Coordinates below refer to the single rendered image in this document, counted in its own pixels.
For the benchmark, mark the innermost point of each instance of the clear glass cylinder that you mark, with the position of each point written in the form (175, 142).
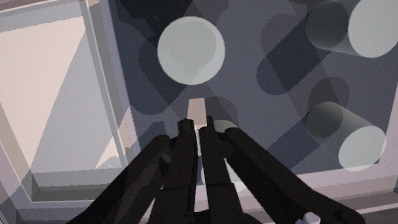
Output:
(191, 50)
(367, 28)
(221, 126)
(353, 142)

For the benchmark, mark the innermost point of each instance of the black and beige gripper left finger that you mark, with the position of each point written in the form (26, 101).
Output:
(127, 198)

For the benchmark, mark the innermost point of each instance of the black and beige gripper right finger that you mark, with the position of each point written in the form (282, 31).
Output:
(283, 195)

